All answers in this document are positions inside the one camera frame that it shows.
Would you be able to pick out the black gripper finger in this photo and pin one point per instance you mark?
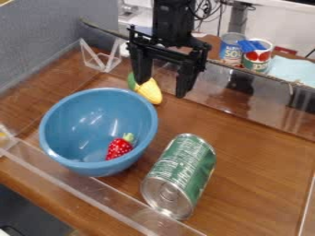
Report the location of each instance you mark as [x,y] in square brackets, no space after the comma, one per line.
[191,64]
[142,64]

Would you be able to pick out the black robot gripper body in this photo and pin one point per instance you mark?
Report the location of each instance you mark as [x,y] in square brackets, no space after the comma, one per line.
[168,37]

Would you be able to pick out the blue plastic bowl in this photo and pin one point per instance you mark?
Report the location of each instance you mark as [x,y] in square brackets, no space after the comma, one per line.
[85,121]

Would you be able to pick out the red toy strawberry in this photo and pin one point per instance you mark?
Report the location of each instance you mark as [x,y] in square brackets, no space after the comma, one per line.
[120,146]

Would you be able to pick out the blue soup can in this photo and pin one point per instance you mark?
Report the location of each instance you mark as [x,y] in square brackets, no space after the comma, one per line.
[231,53]

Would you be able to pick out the blue plastic piece on can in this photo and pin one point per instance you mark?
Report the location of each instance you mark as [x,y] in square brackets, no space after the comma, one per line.
[250,46]

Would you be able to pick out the red and white tomato can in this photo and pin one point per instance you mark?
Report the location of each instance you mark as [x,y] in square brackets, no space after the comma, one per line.
[256,60]

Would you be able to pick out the grey metal pole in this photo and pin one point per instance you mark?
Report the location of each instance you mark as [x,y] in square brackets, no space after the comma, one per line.
[238,17]

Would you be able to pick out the clear acrylic back barrier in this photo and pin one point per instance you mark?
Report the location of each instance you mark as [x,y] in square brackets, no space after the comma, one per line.
[302,100]

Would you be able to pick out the clear acrylic barrier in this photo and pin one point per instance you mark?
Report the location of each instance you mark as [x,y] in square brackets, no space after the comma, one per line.
[119,206]
[302,100]

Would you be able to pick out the light blue cloth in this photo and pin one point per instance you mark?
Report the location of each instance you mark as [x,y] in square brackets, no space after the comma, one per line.
[292,70]

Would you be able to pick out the green labelled tin can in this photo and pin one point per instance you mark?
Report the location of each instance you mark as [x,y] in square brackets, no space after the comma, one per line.
[179,176]

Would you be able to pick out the clear acrylic front barrier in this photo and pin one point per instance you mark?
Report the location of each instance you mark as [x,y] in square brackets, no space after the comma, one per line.
[119,206]

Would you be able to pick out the clear acrylic triangle bracket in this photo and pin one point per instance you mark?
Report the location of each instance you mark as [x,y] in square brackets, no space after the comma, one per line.
[103,62]

